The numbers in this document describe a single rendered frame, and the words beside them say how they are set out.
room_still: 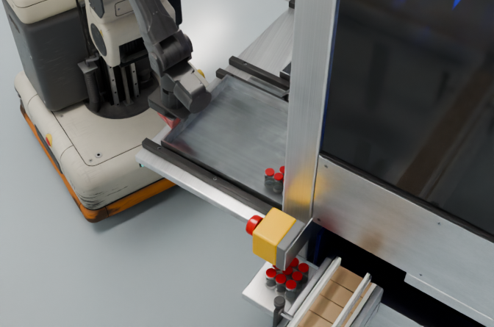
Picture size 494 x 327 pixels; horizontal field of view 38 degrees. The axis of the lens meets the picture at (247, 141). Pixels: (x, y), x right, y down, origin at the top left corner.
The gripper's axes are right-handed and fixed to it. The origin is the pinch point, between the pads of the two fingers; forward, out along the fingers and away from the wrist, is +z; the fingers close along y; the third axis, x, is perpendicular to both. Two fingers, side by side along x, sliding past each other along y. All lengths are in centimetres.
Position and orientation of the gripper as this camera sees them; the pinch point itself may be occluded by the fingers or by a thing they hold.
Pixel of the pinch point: (174, 126)
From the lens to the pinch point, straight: 165.7
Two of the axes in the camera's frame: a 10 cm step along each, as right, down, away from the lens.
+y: 8.1, 4.9, -3.1
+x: 5.8, -6.2, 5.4
